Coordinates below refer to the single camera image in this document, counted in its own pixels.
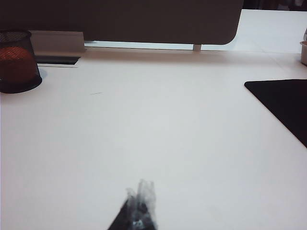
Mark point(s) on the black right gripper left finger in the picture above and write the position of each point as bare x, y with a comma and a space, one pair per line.
126, 215

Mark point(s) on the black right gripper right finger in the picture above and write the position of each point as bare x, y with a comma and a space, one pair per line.
146, 210

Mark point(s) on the black mesh pen holder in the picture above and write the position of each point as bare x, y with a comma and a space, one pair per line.
21, 87

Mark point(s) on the white partition support leg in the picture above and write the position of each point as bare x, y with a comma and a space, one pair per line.
197, 47

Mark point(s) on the black mouse pad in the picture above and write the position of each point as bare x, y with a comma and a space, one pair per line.
285, 100

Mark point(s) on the brown desk partition panel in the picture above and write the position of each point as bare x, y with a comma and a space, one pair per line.
144, 21

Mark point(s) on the orange ball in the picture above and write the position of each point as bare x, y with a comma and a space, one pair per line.
14, 62

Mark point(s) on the beige desk tray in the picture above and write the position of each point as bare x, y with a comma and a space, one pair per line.
304, 54

